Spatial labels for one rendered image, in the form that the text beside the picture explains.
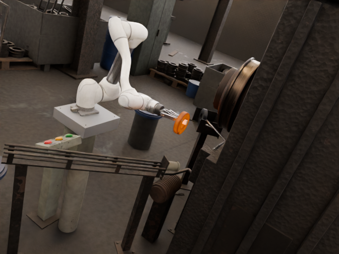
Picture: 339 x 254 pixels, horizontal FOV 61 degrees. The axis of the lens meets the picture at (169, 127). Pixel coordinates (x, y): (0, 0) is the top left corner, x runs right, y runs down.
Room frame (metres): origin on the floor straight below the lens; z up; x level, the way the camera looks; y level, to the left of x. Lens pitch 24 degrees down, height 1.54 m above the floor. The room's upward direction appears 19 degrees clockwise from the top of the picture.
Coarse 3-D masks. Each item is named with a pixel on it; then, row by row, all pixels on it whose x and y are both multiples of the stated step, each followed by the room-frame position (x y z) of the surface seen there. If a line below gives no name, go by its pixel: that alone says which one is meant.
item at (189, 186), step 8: (208, 112) 2.48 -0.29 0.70; (216, 112) 2.49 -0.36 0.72; (200, 120) 2.20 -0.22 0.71; (208, 120) 2.48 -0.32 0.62; (216, 120) 2.43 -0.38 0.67; (200, 128) 2.21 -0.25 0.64; (208, 128) 2.22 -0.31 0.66; (216, 128) 2.23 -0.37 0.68; (200, 136) 2.29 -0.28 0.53; (216, 136) 2.24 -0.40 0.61; (200, 144) 2.30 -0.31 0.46; (192, 152) 2.32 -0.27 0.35; (192, 160) 2.30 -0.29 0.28; (192, 168) 2.30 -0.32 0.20; (184, 176) 2.29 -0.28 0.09; (184, 184) 2.29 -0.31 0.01; (192, 184) 2.34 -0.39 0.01
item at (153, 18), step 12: (132, 0) 5.28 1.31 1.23; (144, 0) 5.18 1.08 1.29; (156, 0) 5.18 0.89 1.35; (168, 0) 5.52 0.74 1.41; (132, 12) 5.25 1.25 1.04; (144, 12) 5.15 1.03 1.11; (156, 12) 5.27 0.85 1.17; (168, 12) 5.62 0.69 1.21; (144, 24) 5.13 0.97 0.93; (156, 24) 5.36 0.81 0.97; (168, 24) 5.74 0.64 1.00; (156, 36) 5.46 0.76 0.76; (144, 48) 5.20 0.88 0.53; (156, 48) 5.57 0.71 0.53; (132, 60) 5.15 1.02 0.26; (144, 60) 5.30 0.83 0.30; (156, 60) 5.68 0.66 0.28; (132, 72) 5.13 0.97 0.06; (144, 72) 5.39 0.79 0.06
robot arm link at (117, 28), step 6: (114, 18) 2.10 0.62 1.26; (108, 24) 2.09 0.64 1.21; (114, 24) 2.06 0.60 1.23; (120, 24) 2.08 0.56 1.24; (126, 24) 2.12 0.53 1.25; (114, 30) 2.04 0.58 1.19; (120, 30) 2.05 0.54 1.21; (126, 30) 2.09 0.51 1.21; (114, 36) 2.03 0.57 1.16; (120, 36) 2.03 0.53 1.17; (126, 36) 2.07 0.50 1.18
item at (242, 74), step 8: (248, 64) 1.68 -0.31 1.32; (256, 64) 1.69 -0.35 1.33; (240, 72) 1.62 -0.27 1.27; (248, 72) 1.62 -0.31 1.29; (240, 80) 1.58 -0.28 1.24; (232, 88) 1.57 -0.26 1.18; (240, 88) 1.56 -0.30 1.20; (224, 96) 1.56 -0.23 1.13; (232, 96) 1.55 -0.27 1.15; (224, 104) 1.56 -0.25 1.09; (232, 104) 1.54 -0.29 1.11; (224, 112) 1.56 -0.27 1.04; (224, 120) 1.58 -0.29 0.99; (224, 128) 1.65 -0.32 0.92
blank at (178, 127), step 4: (184, 112) 1.73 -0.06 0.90; (180, 116) 1.69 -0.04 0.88; (184, 116) 1.70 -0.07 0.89; (188, 116) 1.76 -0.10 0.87; (176, 120) 1.67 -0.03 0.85; (180, 120) 1.67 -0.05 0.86; (188, 120) 1.78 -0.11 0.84; (176, 124) 1.66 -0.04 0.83; (180, 124) 1.68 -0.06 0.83; (184, 124) 1.75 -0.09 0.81; (176, 128) 1.66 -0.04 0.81; (180, 128) 1.69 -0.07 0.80; (184, 128) 1.76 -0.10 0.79; (176, 132) 1.68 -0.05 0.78; (180, 132) 1.71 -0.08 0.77
